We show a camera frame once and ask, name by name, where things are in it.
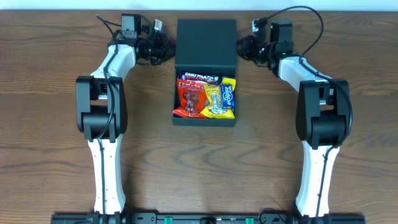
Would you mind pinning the blue Eclipse mint box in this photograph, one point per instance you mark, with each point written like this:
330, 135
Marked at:
227, 96

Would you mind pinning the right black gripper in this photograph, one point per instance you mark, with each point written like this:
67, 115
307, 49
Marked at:
247, 48

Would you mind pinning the red candy bag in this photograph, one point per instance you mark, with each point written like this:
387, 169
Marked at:
192, 98

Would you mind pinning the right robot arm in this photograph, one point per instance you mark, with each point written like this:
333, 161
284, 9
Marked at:
324, 113

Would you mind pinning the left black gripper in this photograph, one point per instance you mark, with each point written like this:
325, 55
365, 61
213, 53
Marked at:
163, 48

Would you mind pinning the yellow candy bag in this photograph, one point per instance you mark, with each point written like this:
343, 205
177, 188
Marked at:
214, 109

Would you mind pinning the dark green box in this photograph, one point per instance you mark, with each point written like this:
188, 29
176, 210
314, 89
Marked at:
206, 47

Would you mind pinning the purple Dairy Milk bar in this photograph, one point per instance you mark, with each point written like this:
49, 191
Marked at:
209, 79

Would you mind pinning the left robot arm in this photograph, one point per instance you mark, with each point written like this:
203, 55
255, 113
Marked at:
101, 107

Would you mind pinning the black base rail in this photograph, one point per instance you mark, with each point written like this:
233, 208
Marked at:
268, 217

